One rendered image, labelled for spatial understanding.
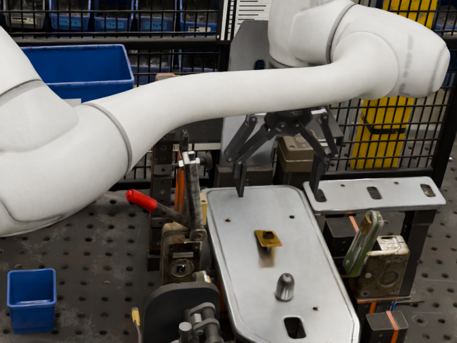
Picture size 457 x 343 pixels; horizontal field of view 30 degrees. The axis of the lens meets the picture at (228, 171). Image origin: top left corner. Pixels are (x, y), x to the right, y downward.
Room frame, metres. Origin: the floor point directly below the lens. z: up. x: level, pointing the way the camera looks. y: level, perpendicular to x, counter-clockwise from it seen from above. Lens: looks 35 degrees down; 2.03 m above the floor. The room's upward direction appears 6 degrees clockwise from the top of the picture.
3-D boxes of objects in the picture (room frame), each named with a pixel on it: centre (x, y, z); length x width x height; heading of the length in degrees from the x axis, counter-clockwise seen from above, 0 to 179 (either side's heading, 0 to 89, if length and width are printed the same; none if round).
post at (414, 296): (1.48, -0.42, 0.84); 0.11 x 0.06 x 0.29; 105
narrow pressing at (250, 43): (1.49, -0.03, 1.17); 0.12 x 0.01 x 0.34; 105
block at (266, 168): (1.49, -0.03, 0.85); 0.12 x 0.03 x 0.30; 105
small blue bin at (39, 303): (1.28, 0.38, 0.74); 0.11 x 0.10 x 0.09; 15
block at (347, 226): (1.35, -0.25, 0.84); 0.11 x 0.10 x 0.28; 105
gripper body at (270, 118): (1.23, -0.09, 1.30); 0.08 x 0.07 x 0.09; 105
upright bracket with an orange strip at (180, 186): (1.29, 0.09, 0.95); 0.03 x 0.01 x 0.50; 15
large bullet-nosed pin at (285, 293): (1.11, -0.12, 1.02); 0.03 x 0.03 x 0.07
